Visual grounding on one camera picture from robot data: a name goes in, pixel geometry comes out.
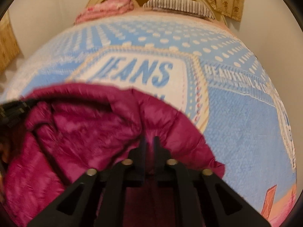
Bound magenta puffer jacket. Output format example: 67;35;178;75
1;83;225;226

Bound beige patterned curtain left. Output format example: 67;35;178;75
0;11;20;73

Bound blue jeans print bedspread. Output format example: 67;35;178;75
1;12;297;226

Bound folded pink blanket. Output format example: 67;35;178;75
74;0;134;25

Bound striped grey pillow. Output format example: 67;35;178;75
143;0;216;20

